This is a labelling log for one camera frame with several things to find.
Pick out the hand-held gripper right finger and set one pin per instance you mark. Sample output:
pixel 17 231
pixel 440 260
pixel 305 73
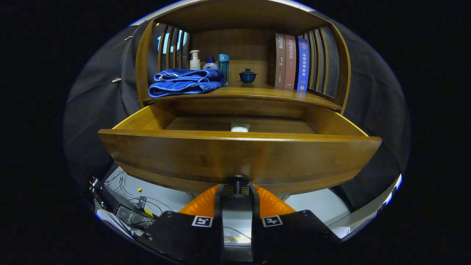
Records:
pixel 255 228

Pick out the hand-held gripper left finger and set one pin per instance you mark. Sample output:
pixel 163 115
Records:
pixel 219 228

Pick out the wooden drawer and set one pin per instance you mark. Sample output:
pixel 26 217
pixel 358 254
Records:
pixel 239 158

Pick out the white green tube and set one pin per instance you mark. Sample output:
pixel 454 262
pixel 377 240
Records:
pixel 240 128

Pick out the wooden countertop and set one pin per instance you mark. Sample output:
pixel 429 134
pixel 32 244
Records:
pixel 254 90

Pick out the wooden cabinet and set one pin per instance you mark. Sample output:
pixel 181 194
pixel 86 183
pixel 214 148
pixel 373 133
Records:
pixel 228 40

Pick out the black electronics box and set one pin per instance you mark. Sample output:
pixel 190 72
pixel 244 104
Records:
pixel 128 215

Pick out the blue towel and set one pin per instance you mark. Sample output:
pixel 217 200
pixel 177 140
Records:
pixel 184 86

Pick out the dark blue lidded teacup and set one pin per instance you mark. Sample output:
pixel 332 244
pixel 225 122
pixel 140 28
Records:
pixel 247 76

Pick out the white bottle blue pump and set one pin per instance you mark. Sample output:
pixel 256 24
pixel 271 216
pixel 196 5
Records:
pixel 210 66

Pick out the clear blue bottle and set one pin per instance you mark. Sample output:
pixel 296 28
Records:
pixel 223 64

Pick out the dark brown book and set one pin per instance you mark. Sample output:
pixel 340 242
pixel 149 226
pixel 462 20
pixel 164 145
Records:
pixel 280 62

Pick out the blue book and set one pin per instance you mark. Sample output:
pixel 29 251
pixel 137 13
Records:
pixel 303 66

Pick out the reddish brown book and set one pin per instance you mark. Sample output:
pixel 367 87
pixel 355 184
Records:
pixel 290 62

